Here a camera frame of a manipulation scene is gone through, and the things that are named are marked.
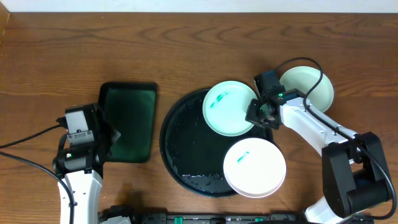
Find white plate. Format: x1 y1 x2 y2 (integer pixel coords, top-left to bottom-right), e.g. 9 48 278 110
223 138 287 198

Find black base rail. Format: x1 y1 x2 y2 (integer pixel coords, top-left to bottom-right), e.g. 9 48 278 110
99 205 374 224

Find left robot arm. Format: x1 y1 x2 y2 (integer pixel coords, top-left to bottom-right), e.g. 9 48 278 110
53 104 118 223

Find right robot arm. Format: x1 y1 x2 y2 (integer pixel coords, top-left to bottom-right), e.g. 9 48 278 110
245 87 397 223

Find rectangular black tray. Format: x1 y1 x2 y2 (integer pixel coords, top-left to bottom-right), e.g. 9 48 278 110
98 82 157 163

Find mint plate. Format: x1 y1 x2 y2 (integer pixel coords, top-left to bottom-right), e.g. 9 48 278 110
279 66 334 112
202 81 257 137

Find round black tray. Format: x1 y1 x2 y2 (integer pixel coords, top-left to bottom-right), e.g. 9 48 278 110
159 88 273 198

